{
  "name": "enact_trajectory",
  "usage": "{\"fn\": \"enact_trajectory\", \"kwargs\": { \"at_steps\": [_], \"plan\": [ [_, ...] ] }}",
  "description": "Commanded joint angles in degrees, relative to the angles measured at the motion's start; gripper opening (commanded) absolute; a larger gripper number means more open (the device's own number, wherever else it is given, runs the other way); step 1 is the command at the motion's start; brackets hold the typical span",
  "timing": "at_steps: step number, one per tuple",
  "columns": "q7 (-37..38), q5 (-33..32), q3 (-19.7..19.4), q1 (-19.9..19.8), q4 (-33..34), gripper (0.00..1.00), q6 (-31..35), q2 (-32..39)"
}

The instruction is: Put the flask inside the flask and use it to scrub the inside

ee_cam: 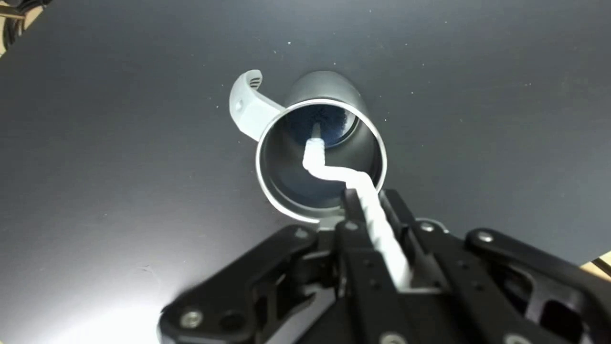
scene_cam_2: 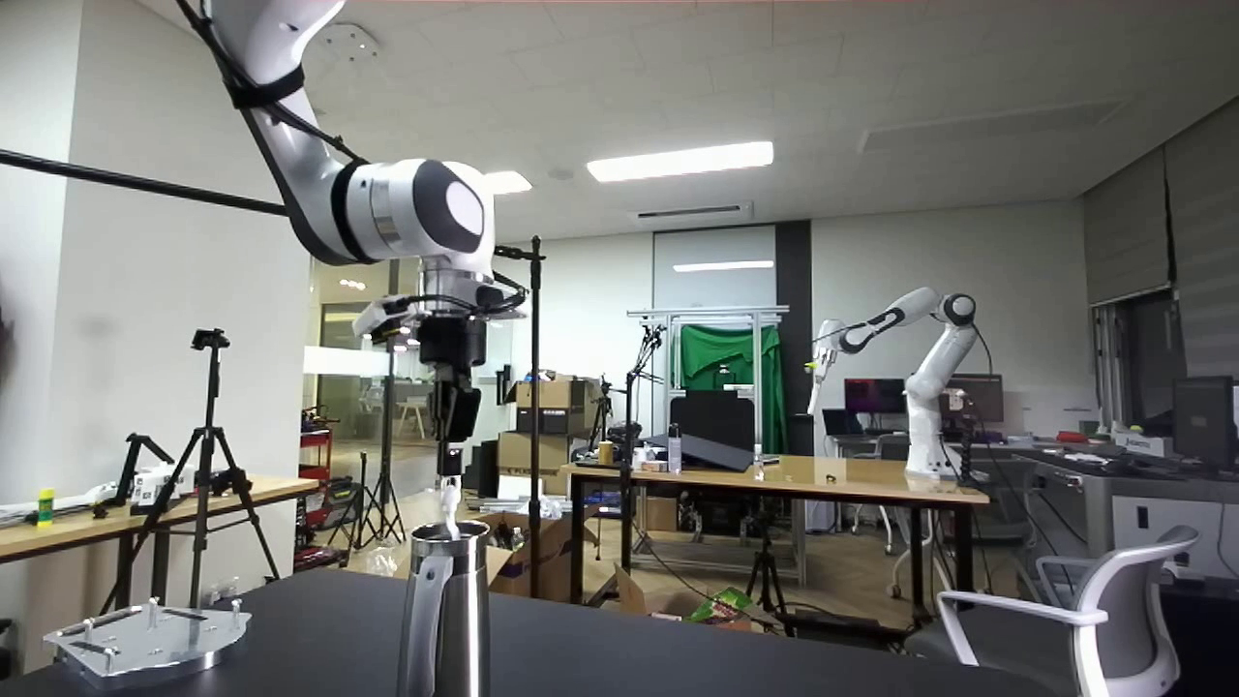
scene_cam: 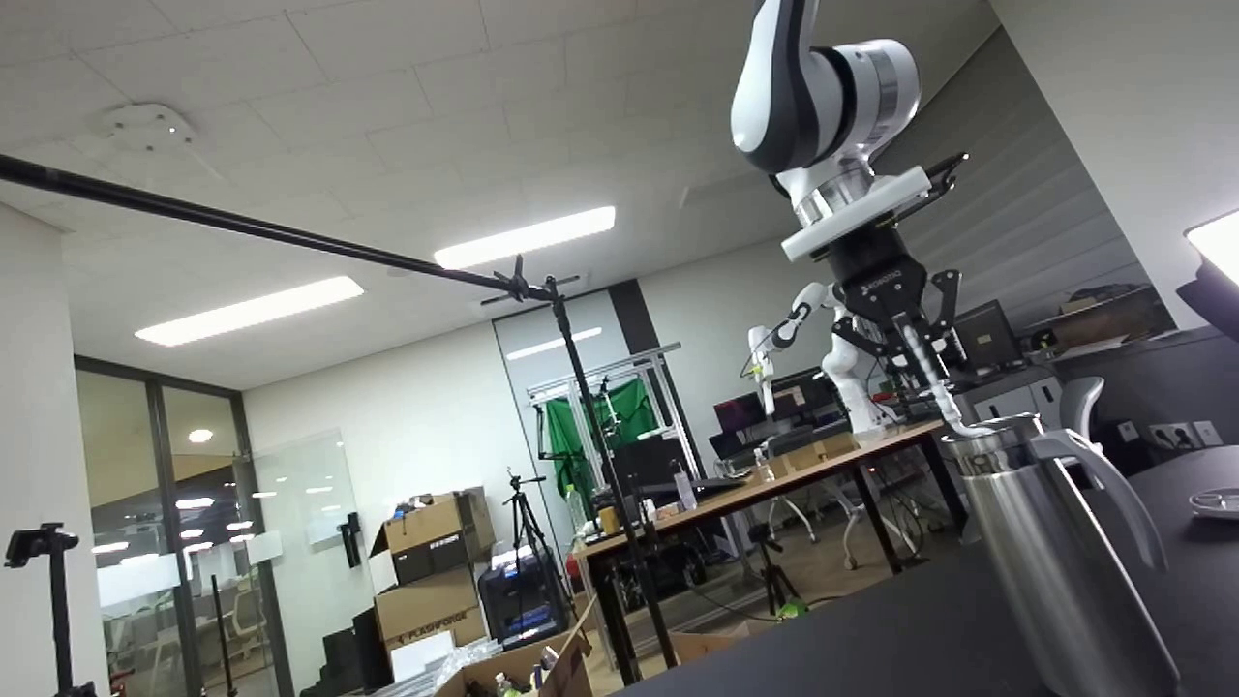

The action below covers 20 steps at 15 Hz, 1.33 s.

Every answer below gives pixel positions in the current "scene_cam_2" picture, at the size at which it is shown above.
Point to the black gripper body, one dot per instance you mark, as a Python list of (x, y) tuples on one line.
[(452, 350)]

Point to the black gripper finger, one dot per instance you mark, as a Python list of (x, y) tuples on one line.
[(468, 413), (445, 428)]

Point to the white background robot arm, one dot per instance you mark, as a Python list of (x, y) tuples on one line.
[(930, 388)]

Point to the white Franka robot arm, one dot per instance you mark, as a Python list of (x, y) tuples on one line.
[(389, 205)]

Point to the black stand with boom pole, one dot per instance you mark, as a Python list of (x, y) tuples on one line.
[(531, 450)]

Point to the stacked cardboard boxes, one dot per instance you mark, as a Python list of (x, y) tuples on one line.
[(557, 399)]

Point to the long ceiling light panel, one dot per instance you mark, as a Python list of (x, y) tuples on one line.
[(685, 161), (509, 184)]

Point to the green backdrop cloth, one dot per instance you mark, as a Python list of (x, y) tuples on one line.
[(723, 360)]

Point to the wooden table with black legs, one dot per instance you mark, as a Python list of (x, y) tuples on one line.
[(798, 480)]

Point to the long wooden bench table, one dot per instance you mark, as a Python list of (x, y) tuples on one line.
[(117, 522)]

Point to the clear acrylic plate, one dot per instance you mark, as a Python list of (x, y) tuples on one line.
[(150, 641)]

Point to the small green bottle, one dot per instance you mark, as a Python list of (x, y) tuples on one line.
[(45, 506)]

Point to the white mesh office chair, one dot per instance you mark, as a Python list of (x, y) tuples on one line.
[(1109, 604)]

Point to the black computer monitor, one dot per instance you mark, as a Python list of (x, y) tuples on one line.
[(1205, 419)]

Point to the black stand with camera arm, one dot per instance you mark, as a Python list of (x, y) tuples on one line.
[(628, 437)]

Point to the black camera tripod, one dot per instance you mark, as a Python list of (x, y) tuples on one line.
[(208, 464)]

